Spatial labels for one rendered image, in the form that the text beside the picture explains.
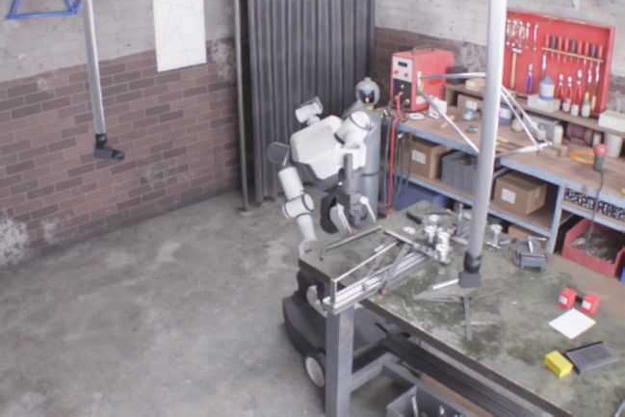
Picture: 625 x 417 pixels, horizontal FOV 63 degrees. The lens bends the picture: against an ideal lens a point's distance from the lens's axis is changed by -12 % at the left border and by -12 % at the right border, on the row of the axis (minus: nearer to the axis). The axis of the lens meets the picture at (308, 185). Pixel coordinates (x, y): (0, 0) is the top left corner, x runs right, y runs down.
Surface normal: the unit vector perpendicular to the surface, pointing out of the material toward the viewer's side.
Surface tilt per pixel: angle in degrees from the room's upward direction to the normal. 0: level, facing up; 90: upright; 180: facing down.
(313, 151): 66
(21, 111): 90
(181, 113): 90
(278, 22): 90
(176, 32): 90
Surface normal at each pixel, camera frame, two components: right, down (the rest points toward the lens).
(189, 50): 0.65, 0.30
